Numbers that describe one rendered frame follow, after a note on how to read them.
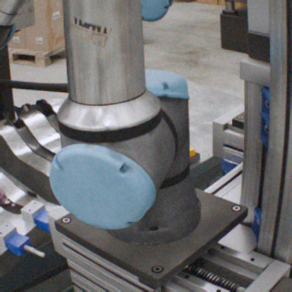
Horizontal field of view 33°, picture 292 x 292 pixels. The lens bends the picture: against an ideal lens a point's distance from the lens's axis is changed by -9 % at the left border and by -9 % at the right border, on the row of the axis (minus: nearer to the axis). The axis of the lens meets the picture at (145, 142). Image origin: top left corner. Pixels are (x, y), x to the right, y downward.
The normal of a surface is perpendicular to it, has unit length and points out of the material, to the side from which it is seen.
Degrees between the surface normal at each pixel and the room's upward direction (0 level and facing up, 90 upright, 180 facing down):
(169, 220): 72
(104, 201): 98
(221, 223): 0
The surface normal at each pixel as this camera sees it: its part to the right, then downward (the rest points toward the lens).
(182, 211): 0.62, 0.02
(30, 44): -0.56, 0.40
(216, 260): -0.05, -0.90
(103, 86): -0.02, 0.44
